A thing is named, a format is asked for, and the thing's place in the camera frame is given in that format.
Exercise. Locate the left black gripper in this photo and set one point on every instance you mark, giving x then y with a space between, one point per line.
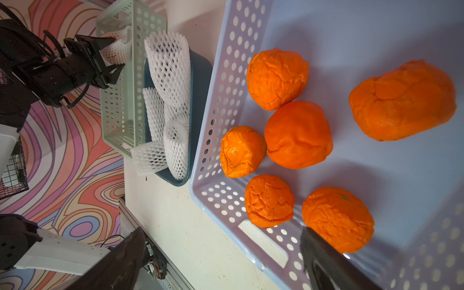
35 73

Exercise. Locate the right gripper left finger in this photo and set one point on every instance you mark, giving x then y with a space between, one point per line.
119 269

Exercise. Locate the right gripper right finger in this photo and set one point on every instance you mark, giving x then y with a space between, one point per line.
327 268

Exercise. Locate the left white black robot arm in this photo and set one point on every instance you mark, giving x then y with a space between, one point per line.
23 243

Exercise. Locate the green plastic basket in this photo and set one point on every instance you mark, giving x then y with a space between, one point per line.
123 110

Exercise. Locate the dark teal plastic tub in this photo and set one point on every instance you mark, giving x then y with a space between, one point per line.
201 70

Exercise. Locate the light blue plastic basket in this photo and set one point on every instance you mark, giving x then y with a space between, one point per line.
414 188

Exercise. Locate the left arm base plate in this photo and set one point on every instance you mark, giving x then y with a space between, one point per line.
154 261

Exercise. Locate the black wire basket left wall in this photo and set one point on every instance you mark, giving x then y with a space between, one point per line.
14 179

